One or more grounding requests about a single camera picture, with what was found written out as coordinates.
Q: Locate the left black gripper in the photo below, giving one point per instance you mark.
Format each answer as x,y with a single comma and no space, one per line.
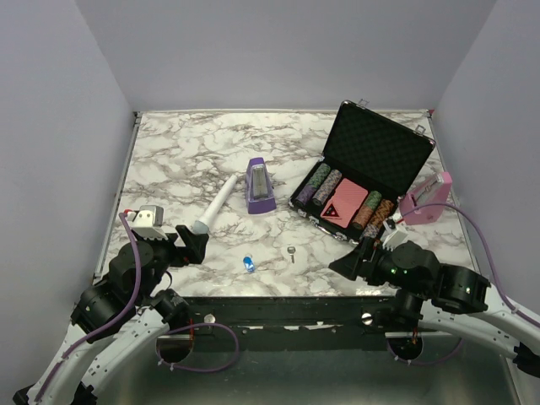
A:
193,251

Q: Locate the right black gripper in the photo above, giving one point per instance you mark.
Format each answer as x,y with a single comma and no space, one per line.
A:
350,264

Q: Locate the silver key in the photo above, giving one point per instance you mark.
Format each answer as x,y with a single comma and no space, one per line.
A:
291,252

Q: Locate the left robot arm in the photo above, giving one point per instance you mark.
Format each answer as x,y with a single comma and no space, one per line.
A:
117,317

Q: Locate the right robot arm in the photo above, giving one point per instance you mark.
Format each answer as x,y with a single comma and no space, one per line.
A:
443,297

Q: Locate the white microphone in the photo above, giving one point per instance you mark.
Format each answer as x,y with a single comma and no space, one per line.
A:
205,222

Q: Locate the orange brown chip stack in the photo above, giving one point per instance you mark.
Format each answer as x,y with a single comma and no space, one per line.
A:
375,224

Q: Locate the pink playing card deck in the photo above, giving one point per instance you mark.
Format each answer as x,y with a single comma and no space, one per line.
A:
344,203

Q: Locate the purple metronome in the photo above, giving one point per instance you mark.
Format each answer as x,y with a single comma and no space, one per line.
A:
259,190

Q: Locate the purple green chip stack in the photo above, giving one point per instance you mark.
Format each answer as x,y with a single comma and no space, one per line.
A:
310,188

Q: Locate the black poker chip case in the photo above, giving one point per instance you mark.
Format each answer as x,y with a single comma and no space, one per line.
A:
372,151

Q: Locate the pink metronome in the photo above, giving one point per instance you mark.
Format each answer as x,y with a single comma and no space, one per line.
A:
435,189

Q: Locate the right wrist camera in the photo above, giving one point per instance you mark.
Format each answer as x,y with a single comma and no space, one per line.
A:
395,234

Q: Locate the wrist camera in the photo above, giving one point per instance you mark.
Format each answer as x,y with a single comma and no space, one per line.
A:
395,234
147,222

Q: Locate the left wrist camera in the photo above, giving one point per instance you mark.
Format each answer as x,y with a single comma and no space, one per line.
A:
147,222

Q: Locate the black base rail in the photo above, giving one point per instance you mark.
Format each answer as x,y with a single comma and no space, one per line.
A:
272,324

